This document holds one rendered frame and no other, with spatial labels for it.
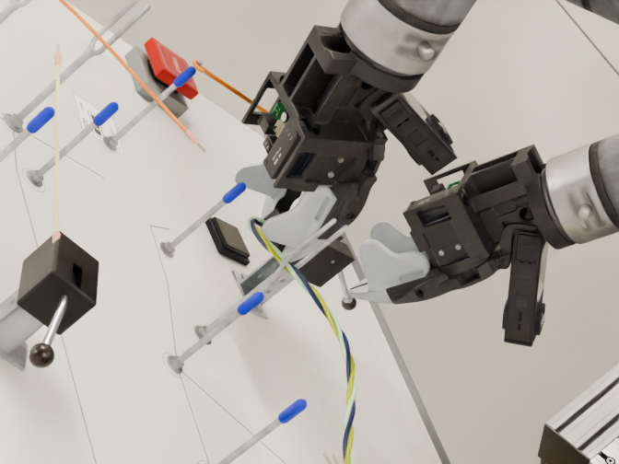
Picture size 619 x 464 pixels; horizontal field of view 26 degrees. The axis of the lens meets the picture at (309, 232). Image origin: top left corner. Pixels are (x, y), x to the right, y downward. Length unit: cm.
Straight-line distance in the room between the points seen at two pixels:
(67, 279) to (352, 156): 30
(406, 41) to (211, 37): 216
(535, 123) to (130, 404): 209
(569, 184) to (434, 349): 139
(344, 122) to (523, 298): 25
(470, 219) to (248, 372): 22
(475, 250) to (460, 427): 126
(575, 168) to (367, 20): 24
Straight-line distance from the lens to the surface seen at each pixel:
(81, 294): 77
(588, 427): 210
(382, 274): 117
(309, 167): 98
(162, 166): 118
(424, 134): 102
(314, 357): 117
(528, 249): 112
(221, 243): 115
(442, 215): 112
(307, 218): 103
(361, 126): 99
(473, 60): 303
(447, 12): 91
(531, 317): 115
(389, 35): 92
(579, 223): 109
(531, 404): 240
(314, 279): 112
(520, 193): 110
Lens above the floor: 193
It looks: 47 degrees down
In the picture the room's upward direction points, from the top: straight up
